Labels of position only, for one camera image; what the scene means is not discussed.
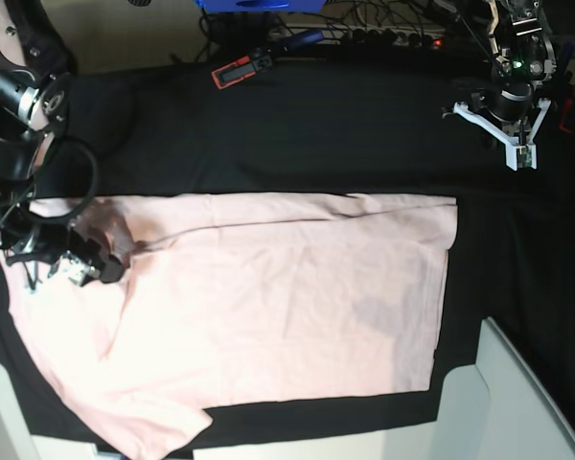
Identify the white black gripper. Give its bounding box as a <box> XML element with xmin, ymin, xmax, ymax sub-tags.
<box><xmin>442</xmin><ymin>83</ymin><xmax>552</xmax><ymax>147</ymax></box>

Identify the metal black gripper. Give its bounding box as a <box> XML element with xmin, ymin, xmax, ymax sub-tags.
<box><xmin>5</xmin><ymin>224</ymin><xmax>126</xmax><ymax>288</ymax></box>

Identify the pink T-shirt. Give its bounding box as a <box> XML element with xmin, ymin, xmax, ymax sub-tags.
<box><xmin>4</xmin><ymin>194</ymin><xmax>457</xmax><ymax>459</ymax></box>

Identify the red object at right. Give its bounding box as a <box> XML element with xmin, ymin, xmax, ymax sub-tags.
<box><xmin>558</xmin><ymin>83</ymin><xmax>575</xmax><ymax>134</ymax></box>

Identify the white power strip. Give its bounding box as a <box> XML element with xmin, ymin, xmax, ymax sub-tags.
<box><xmin>268</xmin><ymin>22</ymin><xmax>446</xmax><ymax>49</ymax></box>

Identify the orange black clamp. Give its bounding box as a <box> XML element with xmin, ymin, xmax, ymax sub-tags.
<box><xmin>211</xmin><ymin>29</ymin><xmax>325</xmax><ymax>90</ymax></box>

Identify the blue box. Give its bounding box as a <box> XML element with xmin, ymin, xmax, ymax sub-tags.
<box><xmin>195</xmin><ymin>0</ymin><xmax>326</xmax><ymax>13</ymax></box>

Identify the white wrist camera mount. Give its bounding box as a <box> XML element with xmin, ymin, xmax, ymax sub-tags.
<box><xmin>505</xmin><ymin>143</ymin><xmax>538</xmax><ymax>171</ymax></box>

